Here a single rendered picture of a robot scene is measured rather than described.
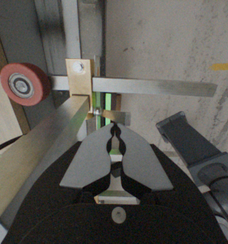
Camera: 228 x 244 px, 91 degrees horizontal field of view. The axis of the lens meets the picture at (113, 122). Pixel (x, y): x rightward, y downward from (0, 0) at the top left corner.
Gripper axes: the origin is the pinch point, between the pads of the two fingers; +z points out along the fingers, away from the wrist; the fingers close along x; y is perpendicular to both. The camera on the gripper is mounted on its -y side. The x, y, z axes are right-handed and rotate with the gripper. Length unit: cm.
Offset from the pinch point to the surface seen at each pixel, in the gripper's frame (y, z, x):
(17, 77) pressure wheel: -3.2, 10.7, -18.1
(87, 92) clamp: -0.1, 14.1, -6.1
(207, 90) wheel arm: -1.6, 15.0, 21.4
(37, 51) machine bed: -8.6, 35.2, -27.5
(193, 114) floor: 41, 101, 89
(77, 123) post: 2.5, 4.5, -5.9
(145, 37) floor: -25, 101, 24
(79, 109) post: 0.8, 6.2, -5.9
